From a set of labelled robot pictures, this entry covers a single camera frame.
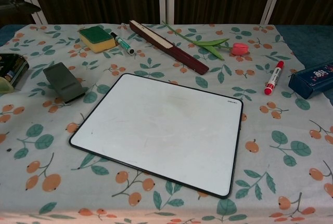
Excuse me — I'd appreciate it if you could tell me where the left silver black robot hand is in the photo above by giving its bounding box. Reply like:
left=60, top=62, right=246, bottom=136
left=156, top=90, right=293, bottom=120
left=0, top=0, right=42, bottom=15

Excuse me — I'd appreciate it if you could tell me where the dark grey whiteboard eraser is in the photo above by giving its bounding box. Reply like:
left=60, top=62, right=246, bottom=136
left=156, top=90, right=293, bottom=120
left=42, top=62, right=87, bottom=104

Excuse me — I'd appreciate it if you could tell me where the white dry-erase board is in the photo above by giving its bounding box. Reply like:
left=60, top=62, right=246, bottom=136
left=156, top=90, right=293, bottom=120
left=69, top=73, right=245, bottom=200

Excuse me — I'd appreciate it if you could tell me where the dark green tin can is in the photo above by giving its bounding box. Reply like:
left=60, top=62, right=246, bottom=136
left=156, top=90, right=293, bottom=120
left=0, top=52, right=30, bottom=90

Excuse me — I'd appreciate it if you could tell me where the pale green object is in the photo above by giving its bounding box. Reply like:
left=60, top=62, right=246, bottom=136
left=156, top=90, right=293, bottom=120
left=0, top=76, right=15, bottom=96

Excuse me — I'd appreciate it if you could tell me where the yellow green sponge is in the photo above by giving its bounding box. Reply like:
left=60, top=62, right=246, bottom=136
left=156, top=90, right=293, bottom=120
left=79, top=26, right=117, bottom=54

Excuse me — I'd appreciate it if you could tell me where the green white marker pen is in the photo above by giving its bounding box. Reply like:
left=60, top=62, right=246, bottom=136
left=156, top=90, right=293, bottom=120
left=110, top=32, right=136, bottom=56

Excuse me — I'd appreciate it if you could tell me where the dark red folded fan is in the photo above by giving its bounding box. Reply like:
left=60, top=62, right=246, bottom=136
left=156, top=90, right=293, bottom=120
left=129, top=20, right=210, bottom=75

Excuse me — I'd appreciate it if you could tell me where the pink artificial tulip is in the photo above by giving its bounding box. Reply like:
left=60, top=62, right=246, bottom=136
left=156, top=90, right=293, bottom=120
left=161, top=20, right=247, bottom=61

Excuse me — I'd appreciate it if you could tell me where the red white marker pen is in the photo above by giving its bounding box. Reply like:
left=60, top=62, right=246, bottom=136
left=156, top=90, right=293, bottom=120
left=264, top=60, right=286, bottom=96

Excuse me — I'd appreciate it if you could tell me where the floral fruit print tablecloth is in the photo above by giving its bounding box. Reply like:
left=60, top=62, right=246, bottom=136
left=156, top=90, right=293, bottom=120
left=0, top=22, right=333, bottom=224

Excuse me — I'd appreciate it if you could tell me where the dark blue rectangular box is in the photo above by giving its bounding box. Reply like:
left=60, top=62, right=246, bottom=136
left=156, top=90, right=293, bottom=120
left=288, top=62, right=333, bottom=100

